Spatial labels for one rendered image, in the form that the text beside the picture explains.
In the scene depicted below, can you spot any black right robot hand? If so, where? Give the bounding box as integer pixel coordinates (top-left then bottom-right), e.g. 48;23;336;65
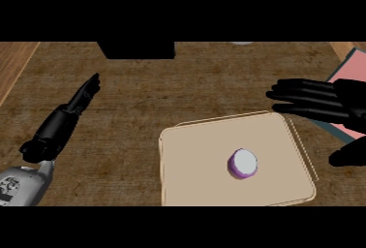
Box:
264;77;366;168

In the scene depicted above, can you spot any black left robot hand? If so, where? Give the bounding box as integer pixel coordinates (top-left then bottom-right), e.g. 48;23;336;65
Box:
19;73;102;165

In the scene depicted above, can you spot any pink board with teal rim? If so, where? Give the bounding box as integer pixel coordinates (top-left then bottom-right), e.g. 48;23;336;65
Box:
307;46;366;144

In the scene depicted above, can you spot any beige square tray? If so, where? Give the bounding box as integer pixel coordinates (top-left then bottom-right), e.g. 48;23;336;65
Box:
158;110;320;207

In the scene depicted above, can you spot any black appliance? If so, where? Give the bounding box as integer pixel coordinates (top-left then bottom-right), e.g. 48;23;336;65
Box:
96;41;177;60

